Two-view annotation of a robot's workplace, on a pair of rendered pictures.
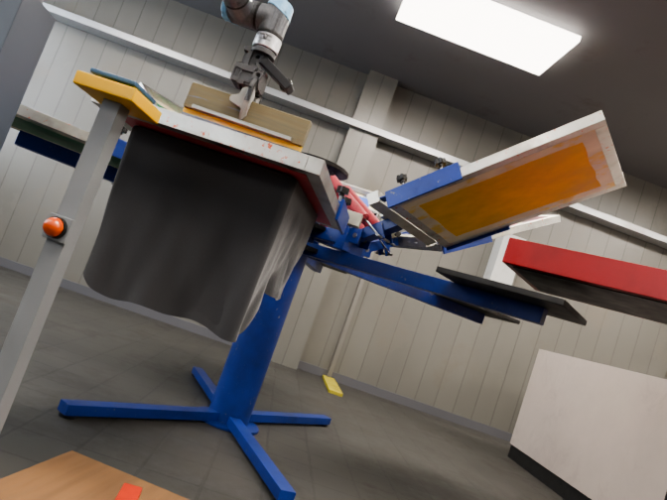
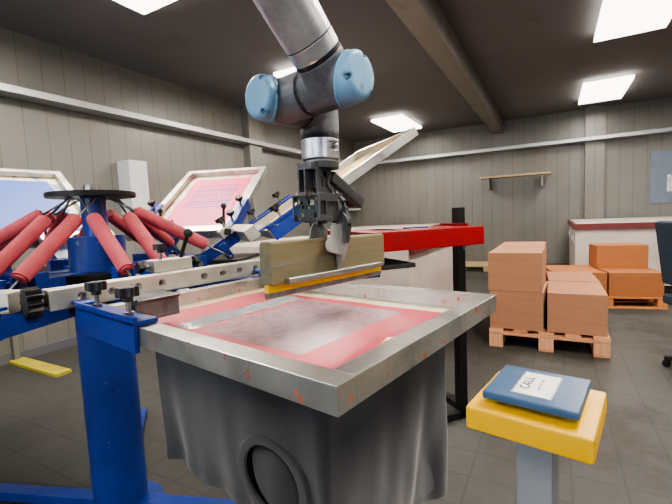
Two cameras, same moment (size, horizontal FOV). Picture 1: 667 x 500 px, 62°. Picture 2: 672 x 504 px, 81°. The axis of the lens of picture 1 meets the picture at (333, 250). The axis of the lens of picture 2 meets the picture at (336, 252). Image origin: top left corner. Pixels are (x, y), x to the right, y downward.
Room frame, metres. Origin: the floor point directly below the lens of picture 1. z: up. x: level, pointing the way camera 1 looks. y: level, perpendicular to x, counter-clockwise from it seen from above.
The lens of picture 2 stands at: (1.07, 1.03, 1.18)
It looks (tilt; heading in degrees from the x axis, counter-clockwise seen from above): 5 degrees down; 302
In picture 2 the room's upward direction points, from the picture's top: 3 degrees counter-clockwise
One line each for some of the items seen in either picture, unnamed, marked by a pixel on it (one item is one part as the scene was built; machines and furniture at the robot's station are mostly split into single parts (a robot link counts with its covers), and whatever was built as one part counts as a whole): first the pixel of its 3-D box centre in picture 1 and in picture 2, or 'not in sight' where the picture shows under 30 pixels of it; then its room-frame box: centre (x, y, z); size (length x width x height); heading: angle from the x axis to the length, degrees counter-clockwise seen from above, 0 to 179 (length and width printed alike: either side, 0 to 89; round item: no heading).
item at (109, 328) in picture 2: not in sight; (113, 322); (1.93, 0.58, 0.98); 0.30 x 0.05 x 0.07; 173
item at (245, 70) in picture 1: (253, 70); (319, 193); (1.51, 0.38, 1.23); 0.09 x 0.08 x 0.12; 83
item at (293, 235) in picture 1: (278, 266); not in sight; (1.58, 0.13, 0.74); 0.46 x 0.04 x 0.42; 173
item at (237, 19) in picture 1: (241, 8); (286, 100); (1.51, 0.47, 1.39); 0.11 x 0.11 x 0.08; 81
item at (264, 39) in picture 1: (266, 45); (321, 152); (1.51, 0.37, 1.31); 0.08 x 0.08 x 0.05
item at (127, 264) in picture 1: (183, 231); (396, 447); (1.37, 0.36, 0.74); 0.45 x 0.03 x 0.43; 83
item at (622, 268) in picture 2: not in sight; (597, 273); (0.93, -4.74, 0.34); 1.26 x 0.94 x 0.69; 5
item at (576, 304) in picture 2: not in sight; (546, 288); (1.37, -3.20, 0.41); 1.39 x 0.99 x 0.82; 89
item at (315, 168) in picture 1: (244, 174); (283, 310); (1.66, 0.33, 0.97); 0.79 x 0.58 x 0.04; 173
